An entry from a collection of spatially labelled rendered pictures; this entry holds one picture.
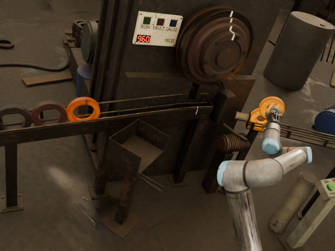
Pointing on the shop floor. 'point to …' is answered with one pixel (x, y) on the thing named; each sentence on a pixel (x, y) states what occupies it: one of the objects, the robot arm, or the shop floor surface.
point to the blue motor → (325, 121)
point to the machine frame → (165, 77)
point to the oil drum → (297, 50)
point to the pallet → (75, 34)
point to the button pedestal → (310, 218)
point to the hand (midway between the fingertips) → (272, 105)
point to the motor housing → (222, 154)
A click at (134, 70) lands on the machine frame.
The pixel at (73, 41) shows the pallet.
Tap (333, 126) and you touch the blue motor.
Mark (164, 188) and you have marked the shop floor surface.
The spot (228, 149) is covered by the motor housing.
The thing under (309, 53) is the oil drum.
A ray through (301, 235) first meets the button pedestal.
